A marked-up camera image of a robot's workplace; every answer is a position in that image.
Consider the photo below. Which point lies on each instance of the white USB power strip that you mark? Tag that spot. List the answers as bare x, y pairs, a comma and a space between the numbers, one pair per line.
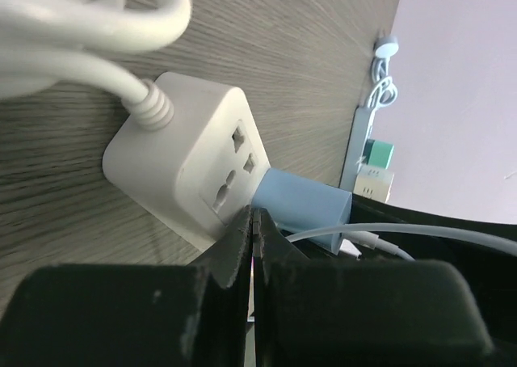
195, 174

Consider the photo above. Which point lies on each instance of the white cube socket adapter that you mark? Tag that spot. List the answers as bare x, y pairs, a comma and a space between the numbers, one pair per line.
374, 183

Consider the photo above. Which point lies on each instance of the light blue power strip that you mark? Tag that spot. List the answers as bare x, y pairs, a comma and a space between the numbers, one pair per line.
360, 131

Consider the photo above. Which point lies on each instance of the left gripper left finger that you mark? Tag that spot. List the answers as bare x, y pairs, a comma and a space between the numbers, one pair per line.
135, 315

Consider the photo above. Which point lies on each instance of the blue USB charger plug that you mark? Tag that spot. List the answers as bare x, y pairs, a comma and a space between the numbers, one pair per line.
297, 204

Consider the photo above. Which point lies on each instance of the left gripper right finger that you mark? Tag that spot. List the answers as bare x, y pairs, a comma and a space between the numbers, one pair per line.
360, 313

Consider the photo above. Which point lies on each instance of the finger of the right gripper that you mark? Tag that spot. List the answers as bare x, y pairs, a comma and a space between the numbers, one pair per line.
410, 235

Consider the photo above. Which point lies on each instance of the teal plug adapter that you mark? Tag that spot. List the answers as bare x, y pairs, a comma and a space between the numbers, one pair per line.
378, 153

